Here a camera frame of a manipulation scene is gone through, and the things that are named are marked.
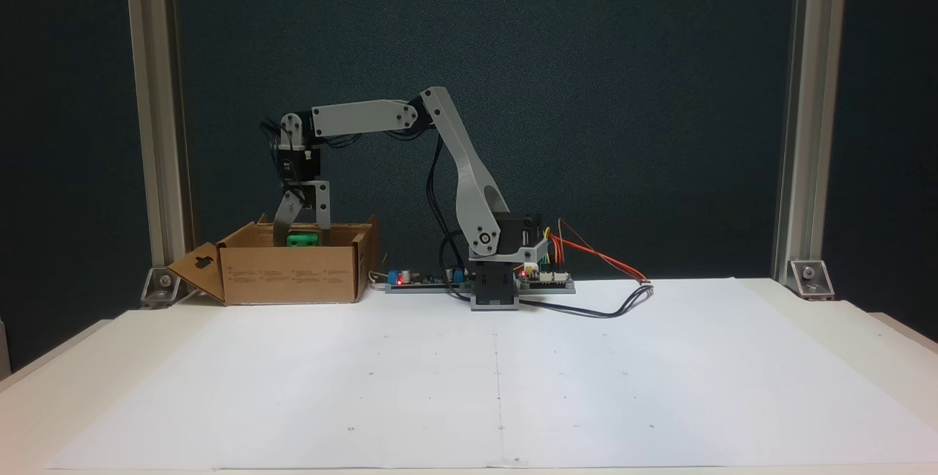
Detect orange and red wires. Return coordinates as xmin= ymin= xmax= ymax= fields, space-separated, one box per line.
xmin=557 ymin=218 xmax=650 ymax=285

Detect blue circuit board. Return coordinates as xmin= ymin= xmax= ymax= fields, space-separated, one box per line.
xmin=385 ymin=266 xmax=473 ymax=294

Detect black servo cable bundle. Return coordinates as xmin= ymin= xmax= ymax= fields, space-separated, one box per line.
xmin=424 ymin=132 xmax=474 ymax=304

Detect coloured jumper wires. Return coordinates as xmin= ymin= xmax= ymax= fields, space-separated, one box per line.
xmin=542 ymin=224 xmax=566 ymax=272

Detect aluminium frame post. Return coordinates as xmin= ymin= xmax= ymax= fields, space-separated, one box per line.
xmin=123 ymin=0 xmax=197 ymax=270
xmin=772 ymin=0 xmax=851 ymax=285

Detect brown cardboard box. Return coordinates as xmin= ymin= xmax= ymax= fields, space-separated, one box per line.
xmin=167 ymin=215 xmax=380 ymax=307

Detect metal corner bracket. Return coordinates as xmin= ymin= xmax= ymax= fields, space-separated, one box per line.
xmin=141 ymin=266 xmax=184 ymax=309
xmin=788 ymin=259 xmax=835 ymax=301

